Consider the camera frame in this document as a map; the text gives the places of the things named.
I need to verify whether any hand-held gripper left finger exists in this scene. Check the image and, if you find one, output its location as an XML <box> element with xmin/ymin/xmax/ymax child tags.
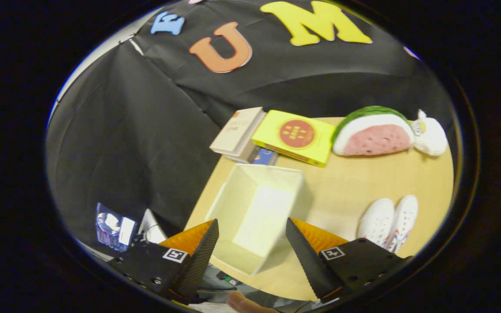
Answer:
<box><xmin>107</xmin><ymin>219</ymin><xmax>220</xmax><ymax>303</ymax></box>

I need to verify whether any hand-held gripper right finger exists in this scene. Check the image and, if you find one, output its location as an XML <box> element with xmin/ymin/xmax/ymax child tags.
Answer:
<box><xmin>285</xmin><ymin>217</ymin><xmax>413</xmax><ymax>303</ymax></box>

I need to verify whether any cream fabric storage box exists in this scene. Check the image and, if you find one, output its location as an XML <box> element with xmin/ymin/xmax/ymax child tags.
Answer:
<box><xmin>205</xmin><ymin>163</ymin><xmax>307</xmax><ymax>277</ymax></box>

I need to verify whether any white striped shoe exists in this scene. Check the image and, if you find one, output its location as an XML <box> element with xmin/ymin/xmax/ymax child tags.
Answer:
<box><xmin>384</xmin><ymin>195</ymin><xmax>419</xmax><ymax>254</ymax></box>
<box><xmin>358</xmin><ymin>198</ymin><xmax>395</xmax><ymax>248</ymax></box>

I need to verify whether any lit computer screen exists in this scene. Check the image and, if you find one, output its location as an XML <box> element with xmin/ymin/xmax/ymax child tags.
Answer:
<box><xmin>96</xmin><ymin>202</ymin><xmax>137</xmax><ymax>253</ymax></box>

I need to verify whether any blue cover book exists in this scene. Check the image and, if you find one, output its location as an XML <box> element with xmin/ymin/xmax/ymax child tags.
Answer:
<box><xmin>227</xmin><ymin>141</ymin><xmax>280</xmax><ymax>166</ymax></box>

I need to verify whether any yellow book with red circle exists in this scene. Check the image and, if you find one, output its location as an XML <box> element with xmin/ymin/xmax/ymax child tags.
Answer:
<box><xmin>251</xmin><ymin>110</ymin><xmax>336</xmax><ymax>168</ymax></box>

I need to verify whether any watermelon slice plush toy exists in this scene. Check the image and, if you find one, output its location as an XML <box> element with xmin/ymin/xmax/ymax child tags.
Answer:
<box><xmin>331</xmin><ymin>106</ymin><xmax>415</xmax><ymax>157</ymax></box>

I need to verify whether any beige book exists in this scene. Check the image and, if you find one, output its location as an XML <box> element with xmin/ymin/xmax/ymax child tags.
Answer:
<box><xmin>209</xmin><ymin>107</ymin><xmax>265</xmax><ymax>156</ymax></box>

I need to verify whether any white plush toy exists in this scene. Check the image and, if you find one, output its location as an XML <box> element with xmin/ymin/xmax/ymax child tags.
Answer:
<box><xmin>411</xmin><ymin>109</ymin><xmax>448</xmax><ymax>157</ymax></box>

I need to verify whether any white device with black cable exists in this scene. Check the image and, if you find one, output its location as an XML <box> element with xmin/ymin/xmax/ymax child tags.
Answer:
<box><xmin>137</xmin><ymin>209</ymin><xmax>167</xmax><ymax>245</ymax></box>

